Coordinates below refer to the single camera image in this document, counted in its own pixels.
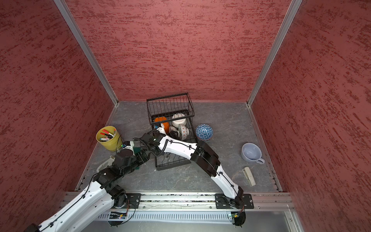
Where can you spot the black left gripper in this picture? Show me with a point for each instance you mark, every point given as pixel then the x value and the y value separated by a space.
pixel 138 155

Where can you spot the orange plastic bowl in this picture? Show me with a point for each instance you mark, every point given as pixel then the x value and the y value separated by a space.
pixel 163 123

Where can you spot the grey green patterned bowl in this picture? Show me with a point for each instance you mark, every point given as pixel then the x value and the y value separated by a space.
pixel 184 132

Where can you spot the black wire dish rack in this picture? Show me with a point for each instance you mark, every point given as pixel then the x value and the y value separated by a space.
pixel 167 106

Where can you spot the white ceramic bowl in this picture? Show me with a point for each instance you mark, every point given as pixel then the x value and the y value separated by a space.
pixel 178 119

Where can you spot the blue patterned bowl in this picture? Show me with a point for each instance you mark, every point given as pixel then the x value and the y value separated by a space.
pixel 204 132

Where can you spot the white red lattice bowl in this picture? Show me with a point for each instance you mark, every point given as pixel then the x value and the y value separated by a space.
pixel 174 133

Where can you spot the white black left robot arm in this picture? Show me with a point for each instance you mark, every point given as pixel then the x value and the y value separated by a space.
pixel 101 194

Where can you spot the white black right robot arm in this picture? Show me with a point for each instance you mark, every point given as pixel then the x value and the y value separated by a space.
pixel 202 156

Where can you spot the yellow utensil cup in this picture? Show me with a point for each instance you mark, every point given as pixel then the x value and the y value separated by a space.
pixel 114 144

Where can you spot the light blue mug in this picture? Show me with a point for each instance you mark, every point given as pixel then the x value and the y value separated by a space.
pixel 252 153

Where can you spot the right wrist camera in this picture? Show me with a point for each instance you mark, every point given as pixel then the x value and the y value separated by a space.
pixel 161 130

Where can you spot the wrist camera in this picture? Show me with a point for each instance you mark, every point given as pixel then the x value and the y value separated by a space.
pixel 161 130
pixel 129 145

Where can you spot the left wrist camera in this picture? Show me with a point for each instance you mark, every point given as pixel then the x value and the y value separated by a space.
pixel 129 145

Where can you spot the red handled tool in cup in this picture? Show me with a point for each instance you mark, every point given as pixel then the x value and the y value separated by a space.
pixel 107 134

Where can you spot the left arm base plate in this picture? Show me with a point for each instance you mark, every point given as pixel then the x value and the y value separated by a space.
pixel 132 200

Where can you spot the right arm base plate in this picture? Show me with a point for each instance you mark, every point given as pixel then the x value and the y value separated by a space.
pixel 243 202

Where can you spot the aluminium front rail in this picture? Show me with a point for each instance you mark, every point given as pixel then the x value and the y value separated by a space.
pixel 205 201

